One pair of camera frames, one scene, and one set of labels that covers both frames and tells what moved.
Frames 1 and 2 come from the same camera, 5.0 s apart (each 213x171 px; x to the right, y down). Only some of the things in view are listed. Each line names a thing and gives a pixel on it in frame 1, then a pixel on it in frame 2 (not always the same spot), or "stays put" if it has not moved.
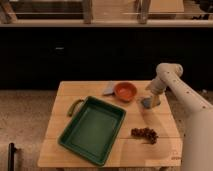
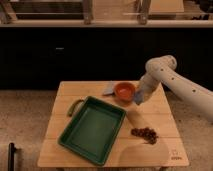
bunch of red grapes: x=145 y=133 stays put
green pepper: x=76 y=106 stays put
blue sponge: x=146 y=102 -> x=138 y=97
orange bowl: x=125 y=91 stays put
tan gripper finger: x=155 y=100 -> x=147 y=92
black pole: x=11 y=156 stays put
